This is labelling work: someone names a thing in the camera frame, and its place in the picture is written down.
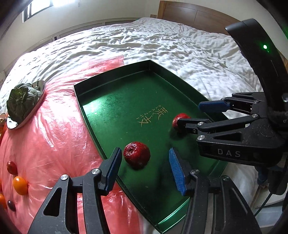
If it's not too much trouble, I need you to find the green leafy vegetable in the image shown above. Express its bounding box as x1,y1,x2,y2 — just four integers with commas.
6,83,42,124

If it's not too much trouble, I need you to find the dark purple grape tomato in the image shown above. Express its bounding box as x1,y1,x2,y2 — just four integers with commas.
7,200,16,212

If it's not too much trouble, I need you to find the white bed quilt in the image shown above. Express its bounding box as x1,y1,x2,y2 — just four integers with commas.
0,17,264,234

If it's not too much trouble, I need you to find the red cherry tomato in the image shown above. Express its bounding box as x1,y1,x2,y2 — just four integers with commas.
6,161,18,176

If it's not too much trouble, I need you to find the window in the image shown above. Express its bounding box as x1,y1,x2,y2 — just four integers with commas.
21,0,77,23

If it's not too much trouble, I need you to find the green rectangular tray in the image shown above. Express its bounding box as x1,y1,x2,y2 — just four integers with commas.
74,60,226,233

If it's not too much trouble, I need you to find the pink plastic sheet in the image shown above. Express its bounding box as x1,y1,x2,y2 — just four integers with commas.
0,55,145,234

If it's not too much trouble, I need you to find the smooth red apple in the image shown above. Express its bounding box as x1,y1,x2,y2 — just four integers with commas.
172,112,192,130

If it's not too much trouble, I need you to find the orange cherry tomato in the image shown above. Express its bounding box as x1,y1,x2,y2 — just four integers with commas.
12,176,28,195

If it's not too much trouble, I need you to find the white black-rimmed plate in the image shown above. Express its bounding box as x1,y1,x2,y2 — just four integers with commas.
6,80,46,130

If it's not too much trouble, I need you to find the small orange mandarin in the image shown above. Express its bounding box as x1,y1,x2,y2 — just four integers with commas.
0,193,7,209

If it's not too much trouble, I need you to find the wooden headboard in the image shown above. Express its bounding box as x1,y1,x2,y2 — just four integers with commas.
157,1,239,35

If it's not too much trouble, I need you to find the wrinkled red apple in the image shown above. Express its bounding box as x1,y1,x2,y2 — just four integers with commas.
123,141,151,169

